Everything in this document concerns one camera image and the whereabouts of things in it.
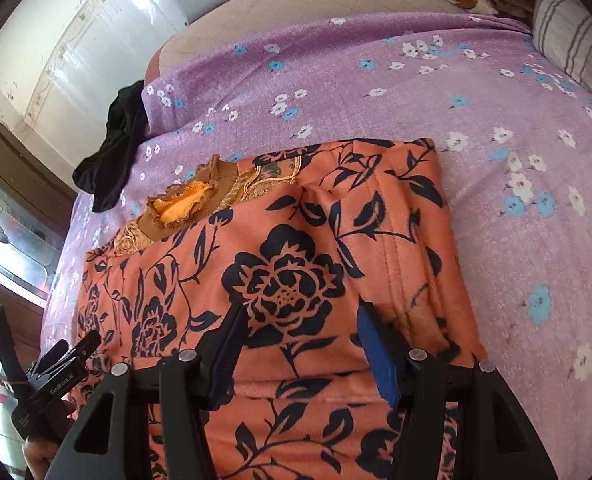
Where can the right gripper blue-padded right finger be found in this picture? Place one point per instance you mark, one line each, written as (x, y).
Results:
(495, 438)

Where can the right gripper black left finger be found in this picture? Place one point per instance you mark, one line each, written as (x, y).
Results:
(110, 438)

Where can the orange black floral blouse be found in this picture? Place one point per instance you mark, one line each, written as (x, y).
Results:
(299, 239)

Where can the person's left hand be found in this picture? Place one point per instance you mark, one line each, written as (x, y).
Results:
(38, 453)

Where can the brown wooden glass door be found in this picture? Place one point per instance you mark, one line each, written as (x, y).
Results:
(34, 210)

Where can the black crumpled garment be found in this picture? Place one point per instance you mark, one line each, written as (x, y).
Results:
(105, 173)

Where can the purple floral bed sheet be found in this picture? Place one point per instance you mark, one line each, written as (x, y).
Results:
(513, 135)

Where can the striped floral cushion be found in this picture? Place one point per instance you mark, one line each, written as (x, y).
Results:
(562, 32)

